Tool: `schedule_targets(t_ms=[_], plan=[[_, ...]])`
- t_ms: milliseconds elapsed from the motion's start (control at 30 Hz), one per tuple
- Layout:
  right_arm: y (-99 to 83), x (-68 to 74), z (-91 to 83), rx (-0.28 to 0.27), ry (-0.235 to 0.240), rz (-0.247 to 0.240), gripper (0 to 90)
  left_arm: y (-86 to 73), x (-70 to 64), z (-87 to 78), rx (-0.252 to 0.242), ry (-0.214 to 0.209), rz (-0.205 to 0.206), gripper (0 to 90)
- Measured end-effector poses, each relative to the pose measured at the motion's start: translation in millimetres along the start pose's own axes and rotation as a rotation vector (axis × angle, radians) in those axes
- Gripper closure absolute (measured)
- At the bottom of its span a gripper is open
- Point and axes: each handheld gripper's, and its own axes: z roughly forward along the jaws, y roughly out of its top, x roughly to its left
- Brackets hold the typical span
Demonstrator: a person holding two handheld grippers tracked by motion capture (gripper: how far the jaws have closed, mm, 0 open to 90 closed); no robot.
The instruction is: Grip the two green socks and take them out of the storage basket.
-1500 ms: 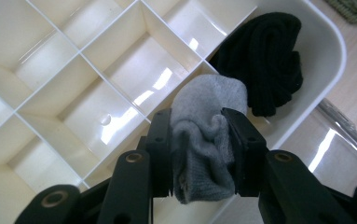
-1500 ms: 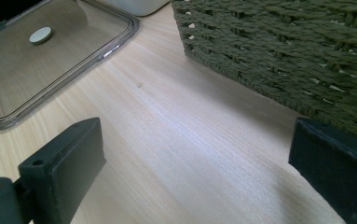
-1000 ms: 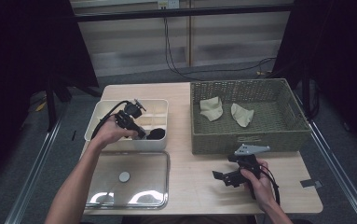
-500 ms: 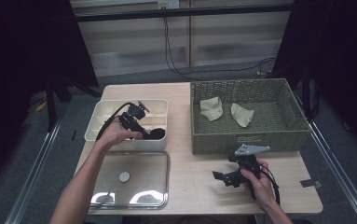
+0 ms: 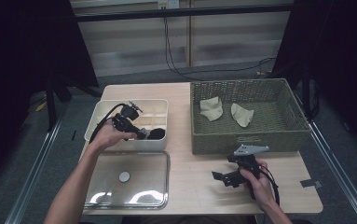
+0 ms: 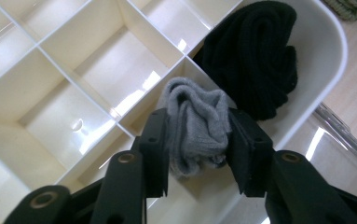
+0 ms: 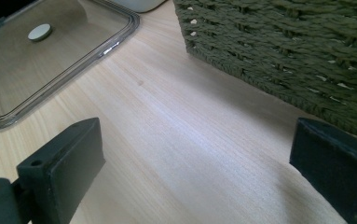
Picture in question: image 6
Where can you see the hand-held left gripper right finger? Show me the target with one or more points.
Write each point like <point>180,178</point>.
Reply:
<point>250,155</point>

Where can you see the cream divided organizer box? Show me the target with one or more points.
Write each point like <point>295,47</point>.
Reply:
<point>73,46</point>

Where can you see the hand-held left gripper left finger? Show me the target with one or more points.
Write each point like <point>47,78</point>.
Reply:
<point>156,155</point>

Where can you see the grey sock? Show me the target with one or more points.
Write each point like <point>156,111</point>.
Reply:
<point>179,93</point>
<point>194,130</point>

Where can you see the black sock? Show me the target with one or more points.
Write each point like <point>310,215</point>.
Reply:
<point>269,31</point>
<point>250,62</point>

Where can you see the clear plastic lid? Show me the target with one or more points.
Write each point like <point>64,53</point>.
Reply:
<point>328,161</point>

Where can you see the green woven basket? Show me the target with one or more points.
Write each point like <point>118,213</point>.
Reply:
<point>350,7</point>

